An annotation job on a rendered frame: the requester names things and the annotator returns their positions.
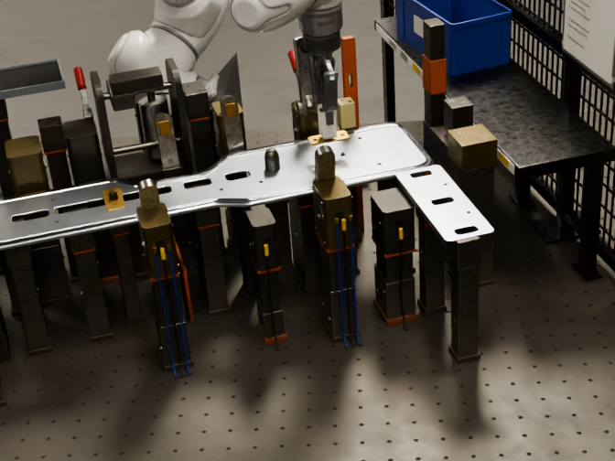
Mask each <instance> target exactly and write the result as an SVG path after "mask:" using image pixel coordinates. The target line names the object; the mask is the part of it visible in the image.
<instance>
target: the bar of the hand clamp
mask: <svg viewBox="0 0 615 461"><path fill-rule="evenodd" d="M293 42H294V51H295V58H296V66H297V82H298V89H299V98H300V101H301V102H302V105H303V114H304V116H307V106H306V98H305V96H306V95H310V94H312V101H313V102H314V104H315V107H313V108H314V110H315V111H316V113H318V103H317V98H315V96H314V86H313V79H312V70H311V62H310V57H309V55H308V53H309V52H307V51H306V50H305V49H304V42H303V36H302V37H296V38H293Z"/></svg>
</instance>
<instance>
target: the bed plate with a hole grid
mask: <svg viewBox="0 0 615 461"><path fill-rule="evenodd" d="M514 184H515V176H514V175H513V174H512V173H511V172H510V171H509V170H508V169H507V168H506V166H505V165H504V164H503V163H502V162H501V161H500V160H499V159H498V158H497V166H496V167H495V168H494V204H493V228H494V231H493V247H492V277H493V278H494V284H490V285H486V286H482V287H479V331H478V351H479V353H480V359H475V360H472V361H468V362H463V363H459V364H458V363H457V362H456V361H455V359H454V358H453V356H452V355H451V353H450V352H449V350H448V346H450V345H451V277H450V275H449V274H448V268H450V266H449V264H448V263H447V261H446V260H445V259H444V277H445V304H446V305H447V310H446V311H442V312H437V313H434V314H430V315H425V313H424V312H423V310H422V309H421V307H420V306H419V304H418V303H417V298H420V288H419V239H418V217H417V216H416V213H415V252H413V265H414V267H415V272H413V276H414V278H415V311H416V312H417V314H418V319H417V320H414V321H410V322H406V325H407V327H409V330H408V331H404V328H405V324H404V323H402V324H398V325H394V326H389V327H388V326H387V325H386V324H385V322H384V321H383V318H382V317H381V315H380V313H379V312H378V310H377V308H376V307H375V305H374V302H373V300H374V299H376V295H375V274H374V266H375V265H377V262H376V244H375V243H374V241H373V240H372V207H371V194H372V193H373V192H376V191H378V186H377V182H373V183H369V184H364V185H362V198H363V217H364V232H361V233H360V235H361V242H357V243H356V244H357V262H358V266H359V268H360V272H361V273H358V274H355V275H354V276H355V291H356V306H357V326H358V329H359V331H360V342H361V343H362V346H360V347H359V346H357V343H358V339H357V338H354V339H353V343H354V344H356V347H355V348H352V347H351V340H346V341H347V345H348V346H350V348H349V349H345V348H344V347H345V342H344V341H341V342H338V343H333V342H332V340H331V338H330V336H329V334H328V332H327V330H326V328H325V327H324V325H323V323H322V321H321V315H323V313H322V300H321V293H317V294H313V295H305V293H304V291H303V289H302V287H301V285H300V283H299V281H298V280H297V277H296V275H295V273H294V279H295V281H296V283H297V289H292V290H288V291H284V292H279V295H280V305H281V306H282V308H283V311H284V315H285V317H284V320H285V330H286V333H287V337H288V340H287V341H283V342H278V347H279V348H281V350H280V351H275V349H276V344H270V345H266V344H265V343H264V341H263V338H262V336H261V334H260V331H259V329H258V327H257V322H259V319H258V315H257V302H256V301H257V300H259V298H258V295H252V296H249V295H248V292H247V290H246V288H245V286H244V283H243V273H242V266H241V257H239V258H234V257H233V254H232V251H231V248H230V246H229V244H228V242H227V237H228V230H227V224H226V214H225V209H227V207H220V209H221V223H222V231H223V239H224V243H225V246H226V248H227V253H224V254H223V255H222V260H223V268H224V275H225V283H226V290H227V297H228V302H229V304H230V307H231V310H232V311H231V312H230V313H226V314H221V315H217V316H209V314H208V311H207V309H206V306H205V304H204V302H203V299H202V296H201V294H200V290H199V286H198V284H199V283H200V278H199V271H198V269H195V272H196V275H197V277H196V278H192V279H188V280H189V292H190V299H191V304H192V311H193V317H194V322H190V320H189V315H188V313H187V310H186V307H185V311H186V318H187V324H186V325H187V331H188V332H189V334H188V337H189V349H190V353H191V356H192V358H193V361H194V366H193V367H189V370H190V372H192V375H191V376H188V375H187V373H188V368H185V369H183V373H185V374H186V377H184V378H180V374H181V371H180V370H176V373H177V375H178V379H176V380H175V379H174V378H173V377H174V376H175V374H174V371H170V372H166V371H165V368H164V365H163V361H162V359H161V356H160V352H159V349H158V344H157V343H159V340H158V334H157V330H156V319H155V313H154V307H156V306H155V300H154V295H153V289H152V284H151V281H150V279H145V280H141V281H137V288H138V293H139V298H140V302H141V305H142V308H143V311H144V315H145V319H146V320H143V321H139V322H134V323H130V324H127V322H126V318H125V314H124V309H123V302H124V299H123V293H122V288H121V284H120V282H115V283H110V284H103V285H102V291H103V296H104V302H105V304H106V307H107V311H108V315H109V318H110V322H111V327H112V331H113V338H109V339H105V340H101V341H96V342H92V343H91V341H90V337H89V332H88V328H87V323H86V319H85V315H84V310H83V308H85V305H84V301H83V296H82V295H81V284H80V282H76V283H72V282H71V281H70V287H71V291H72V296H73V301H70V302H66V303H61V304H56V305H53V306H44V307H43V309H44V313H45V316H47V317H48V321H49V331H50V337H51V343H52V348H53V351H50V352H46V353H42V354H37V355H34V356H29V354H28V348H27V335H26V331H25V327H24V322H23V318H22V315H18V316H12V311H11V305H12V304H11V300H10V296H9V292H8V288H7V284H6V280H5V274H4V273H0V306H1V309H2V313H3V317H4V321H5V327H6V331H7V335H8V343H9V352H10V360H8V361H4V362H0V374H1V378H4V379H5V393H6V402H7V406H3V407H0V461H615V272H614V271H613V270H612V269H611V268H610V267H609V266H608V265H607V264H606V263H605V262H604V261H603V260H602V259H601V258H600V257H599V256H598V255H597V264H596V269H597V270H598V271H599V273H600V274H601V275H602V278H599V279H596V280H591V281H587V282H586V281H585V280H584V279H583V278H582V276H581V275H580V274H579V273H578V272H577V271H576V270H575V269H574V268H573V267H572V265H571V263H577V262H578V256H579V243H580V238H576V239H572V240H568V241H561V242H556V243H552V244H547V245H546V244H545V243H544V242H543V241H542V240H541V239H540V237H539V236H538V235H537V234H536V233H535V232H534V231H533V230H532V228H531V227H530V226H529V225H528V221H532V220H540V219H544V218H548V217H553V216H556V211H555V210H554V209H553V208H552V207H551V206H550V205H549V204H548V203H547V202H546V201H545V200H544V199H543V198H542V197H541V196H540V195H539V194H538V192H537V191H536V190H535V189H534V188H533V187H532V186H531V187H530V200H531V201H532V202H533V203H534V204H535V207H534V208H529V209H519V208H518V207H517V206H516V205H515V204H514V202H513V201H512V200H511V199H510V198H509V195H511V194H514ZM414 208H415V205H414ZM59 241H60V245H61V249H62V254H64V256H65V258H63V259H64V262H65V267H66V269H67V270H68V272H67V276H68V277H69V278H70V273H69V268H70V265H69V260H68V255H67V251H66V246H65V242H64V238H61V239H59Z"/></svg>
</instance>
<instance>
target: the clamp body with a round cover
mask: <svg viewBox="0 0 615 461"><path fill-rule="evenodd" d="M40 144H41V141H39V137H38V135H30V136H26V137H20V138H16V139H10V140H7V141H5V153H6V162H7V163H8V167H9V170H8V172H9V175H10V176H11V179H12V183H13V187H14V191H15V195H16V196H20V195H25V194H29V193H34V192H39V191H44V190H49V178H48V175H47V170H46V168H47V164H46V163H45V162H44V157H43V155H44V154H43V153H42V150H41V145H40ZM48 215H49V213H48V212H47V211H41V212H37V213H31V214H27V215H25V220H33V219H38V218H44V217H47V216H48ZM30 249H31V255H32V261H33V264H34V269H35V273H36V277H37V281H38V288H40V296H41V301H42V305H43V307H44V306H53V305H56V304H61V303H66V302H70V301H73V296H72V291H71V287H70V278H69V277H68V276H67V272H68V270H67V269H66V267H65V262H64V259H63V258H65V256H64V254H62V249H61V245H60V241H59V239H56V240H52V241H43V242H39V243H34V244H30Z"/></svg>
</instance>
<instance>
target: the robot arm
mask: <svg viewBox="0 0 615 461"><path fill-rule="evenodd" d="M228 1H229V3H230V12H231V16H232V19H233V21H234V22H235V23H236V24H237V25H238V26H239V27H240V28H242V29H244V30H246V31H249V32H254V33H264V32H269V31H272V30H275V29H278V28H280V27H282V26H284V25H286V24H288V23H290V22H292V21H293V20H295V19H296V18H298V24H299V27H298V28H299V29H300V30H301V32H302V33H303V42H304V49H305V50H306V51H307V52H309V53H308V55H309V57H310V62H311V70H312V79H313V86H314V96H315V98H317V103H319V104H318V128H319V134H320V135H322V138H323V139H324V140H326V139H330V138H335V137H337V130H336V116H335V110H338V76H339V73H338V71H337V70H334V66H335V59H334V57H332V53H333V52H334V51H335V50H337V49H339V48H340V30H341V28H342V26H343V20H342V2H341V0H155V11H154V21H153V23H152V25H151V26H150V28H149V29H148V30H147V31H146V32H145V33H143V32H141V31H139V30H135V31H130V32H128V33H126V34H124V35H122V36H121V37H120V38H119V40H118V41H117V43H116V44H115V46H114V48H113V50H112V52H111V54H110V56H109V58H108V60H107V64H108V67H109V71H110V72H111V74H114V73H119V72H125V71H130V70H140V69H145V68H151V67H156V66H158V67H159V68H160V70H161V72H162V75H163V81H164V82H167V73H166V64H165V60H166V59H170V58H173V60H174V61H175V63H176V65H177V67H178V71H179V75H180V78H181V83H186V82H192V81H197V80H202V82H203V84H204V86H205V88H206V90H207V92H208V95H209V103H210V102H211V101H212V100H213V99H214V98H215V96H216V95H217V92H216V89H217V81H218V78H219V77H220V76H219V75H217V74H216V73H214V74H213V75H212V76H211V77H210V78H209V79H208V80H205V79H204V78H202V77H201V76H200V75H198V74H197V73H196V72H195V71H193V69H194V67H195V64H196V61H197V60H198V58H199V57H200V56H201V55H202V53H203V52H204V51H205V49H206V48H207V47H208V45H209V44H210V43H211V41H212V40H213V38H214V37H215V35H216V34H217V32H218V30H219V29H220V27H221V24H222V22H223V20H224V18H225V16H226V12H227V7H228Z"/></svg>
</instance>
